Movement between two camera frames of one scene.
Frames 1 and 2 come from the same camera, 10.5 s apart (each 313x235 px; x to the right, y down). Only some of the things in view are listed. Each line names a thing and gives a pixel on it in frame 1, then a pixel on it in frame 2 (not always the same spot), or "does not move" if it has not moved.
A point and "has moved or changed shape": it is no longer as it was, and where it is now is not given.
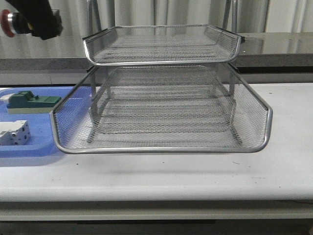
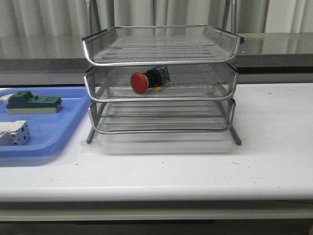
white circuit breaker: (14, 133) does not move
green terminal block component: (25, 102) does not move
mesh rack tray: (160, 108) has moved or changed shape
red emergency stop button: (12, 22) to (155, 78)
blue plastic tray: (51, 134) does not move
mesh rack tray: (161, 44) does not move
